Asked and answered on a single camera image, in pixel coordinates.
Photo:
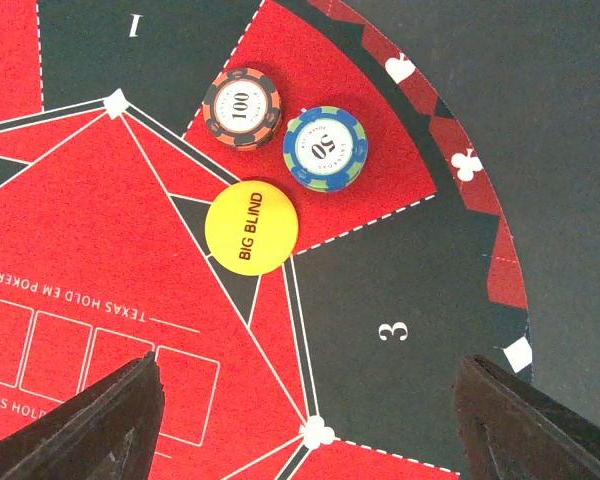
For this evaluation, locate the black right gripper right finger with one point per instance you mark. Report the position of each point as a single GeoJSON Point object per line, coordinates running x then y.
{"type": "Point", "coordinates": [510, 430]}

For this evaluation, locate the green blue chip seat two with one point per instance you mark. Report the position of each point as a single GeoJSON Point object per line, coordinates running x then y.
{"type": "Point", "coordinates": [325, 148]}

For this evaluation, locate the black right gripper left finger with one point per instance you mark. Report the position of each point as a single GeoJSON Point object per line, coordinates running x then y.
{"type": "Point", "coordinates": [108, 431]}

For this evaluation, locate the orange chip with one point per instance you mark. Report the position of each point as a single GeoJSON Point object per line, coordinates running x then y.
{"type": "Point", "coordinates": [242, 108]}

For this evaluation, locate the yellow big blind button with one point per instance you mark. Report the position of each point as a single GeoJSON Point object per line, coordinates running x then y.
{"type": "Point", "coordinates": [251, 228]}

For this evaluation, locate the round red black poker mat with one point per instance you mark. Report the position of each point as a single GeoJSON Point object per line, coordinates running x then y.
{"type": "Point", "coordinates": [336, 365]}

